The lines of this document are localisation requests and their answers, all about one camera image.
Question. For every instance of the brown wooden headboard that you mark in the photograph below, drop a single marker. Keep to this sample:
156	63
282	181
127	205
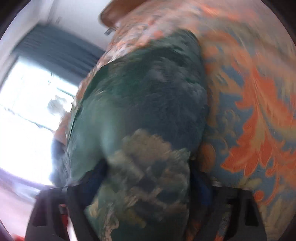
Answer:
116	10

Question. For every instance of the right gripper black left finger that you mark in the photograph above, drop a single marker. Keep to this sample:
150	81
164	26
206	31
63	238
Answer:
54	207

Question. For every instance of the grey wall switch left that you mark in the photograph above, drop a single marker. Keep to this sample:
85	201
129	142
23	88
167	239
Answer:
108	32

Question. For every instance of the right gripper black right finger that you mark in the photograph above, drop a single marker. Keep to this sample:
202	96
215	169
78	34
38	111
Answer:
221	213

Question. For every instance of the bright window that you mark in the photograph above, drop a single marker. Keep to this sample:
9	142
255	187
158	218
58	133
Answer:
33	102

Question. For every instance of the orange blue paisley bedspread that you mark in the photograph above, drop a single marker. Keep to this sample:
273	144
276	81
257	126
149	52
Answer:
249	58

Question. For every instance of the green landscape print silk jacket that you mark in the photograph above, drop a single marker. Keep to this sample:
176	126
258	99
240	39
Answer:
131	137

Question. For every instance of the grey-blue curtain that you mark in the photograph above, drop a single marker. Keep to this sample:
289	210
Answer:
62	53

